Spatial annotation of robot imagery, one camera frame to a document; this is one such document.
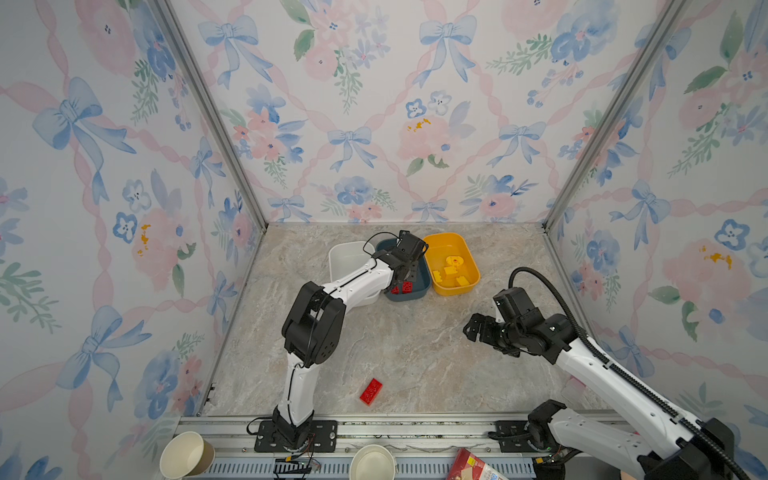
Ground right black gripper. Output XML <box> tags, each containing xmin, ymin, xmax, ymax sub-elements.
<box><xmin>461</xmin><ymin>313</ymin><xmax>524</xmax><ymax>355</ymax></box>

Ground dark teal plastic container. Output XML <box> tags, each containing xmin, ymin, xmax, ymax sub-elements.
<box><xmin>375</xmin><ymin>238</ymin><xmax>432</xmax><ymax>302</ymax></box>

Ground yellow lego duck piece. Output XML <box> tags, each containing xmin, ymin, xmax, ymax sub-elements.
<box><xmin>445</xmin><ymin>255</ymin><xmax>465</xmax><ymax>269</ymax></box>

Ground yellow plastic container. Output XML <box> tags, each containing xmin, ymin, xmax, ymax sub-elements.
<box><xmin>425</xmin><ymin>232</ymin><xmax>482</xmax><ymax>296</ymax></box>

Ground white plastic container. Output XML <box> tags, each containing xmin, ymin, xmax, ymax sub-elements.
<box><xmin>324</xmin><ymin>241</ymin><xmax>385</xmax><ymax>308</ymax></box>

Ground long red lego brick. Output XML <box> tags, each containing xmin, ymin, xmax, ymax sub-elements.
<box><xmin>359</xmin><ymin>378</ymin><xmax>383</xmax><ymax>406</ymax></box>

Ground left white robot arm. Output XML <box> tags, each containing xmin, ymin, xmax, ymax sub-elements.
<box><xmin>272</xmin><ymin>239</ymin><xmax>428</xmax><ymax>450</ymax></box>

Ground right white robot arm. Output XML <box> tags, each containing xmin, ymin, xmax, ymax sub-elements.
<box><xmin>463</xmin><ymin>310</ymin><xmax>747</xmax><ymax>479</ymax></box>

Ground red snack packet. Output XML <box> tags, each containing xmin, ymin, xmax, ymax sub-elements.
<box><xmin>446</xmin><ymin>448</ymin><xmax>506</xmax><ymax>480</ymax></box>

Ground brown paper cup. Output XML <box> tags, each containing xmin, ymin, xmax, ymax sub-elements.
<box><xmin>159</xmin><ymin>431</ymin><xmax>215</xmax><ymax>479</ymax></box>

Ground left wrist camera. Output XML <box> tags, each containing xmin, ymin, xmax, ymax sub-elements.
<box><xmin>396</xmin><ymin>230</ymin><xmax>429</xmax><ymax>261</ymax></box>

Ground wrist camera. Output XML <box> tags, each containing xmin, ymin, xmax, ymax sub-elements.
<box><xmin>493</xmin><ymin>287</ymin><xmax>544</xmax><ymax>328</ymax></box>
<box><xmin>396</xmin><ymin>230</ymin><xmax>429</xmax><ymax>261</ymax></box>

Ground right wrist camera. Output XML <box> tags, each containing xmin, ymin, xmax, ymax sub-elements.
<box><xmin>493</xmin><ymin>287</ymin><xmax>544</xmax><ymax>328</ymax></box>

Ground black corrugated cable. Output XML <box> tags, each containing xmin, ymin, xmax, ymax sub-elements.
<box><xmin>508</xmin><ymin>266</ymin><xmax>754</xmax><ymax>480</ymax></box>

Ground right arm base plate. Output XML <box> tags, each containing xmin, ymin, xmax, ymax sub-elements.
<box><xmin>487</xmin><ymin>420</ymin><xmax>576</xmax><ymax>456</ymax></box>

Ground aluminium front rail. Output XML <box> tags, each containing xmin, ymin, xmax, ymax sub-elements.
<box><xmin>175</xmin><ymin>412</ymin><xmax>538</xmax><ymax>457</ymax></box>

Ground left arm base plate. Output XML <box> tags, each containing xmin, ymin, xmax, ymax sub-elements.
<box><xmin>246</xmin><ymin>417</ymin><xmax>338</xmax><ymax>454</ymax></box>

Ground aluminium corner post left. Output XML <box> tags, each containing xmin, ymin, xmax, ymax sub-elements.
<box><xmin>148</xmin><ymin>0</ymin><xmax>268</xmax><ymax>234</ymax></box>

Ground aluminium corner post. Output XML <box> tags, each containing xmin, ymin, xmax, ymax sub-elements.
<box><xmin>148</xmin><ymin>0</ymin><xmax>268</xmax><ymax>234</ymax></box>
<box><xmin>542</xmin><ymin>0</ymin><xmax>689</xmax><ymax>234</ymax></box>

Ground aluminium corner post right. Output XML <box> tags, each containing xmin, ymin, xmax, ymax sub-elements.
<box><xmin>542</xmin><ymin>0</ymin><xmax>689</xmax><ymax>234</ymax></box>

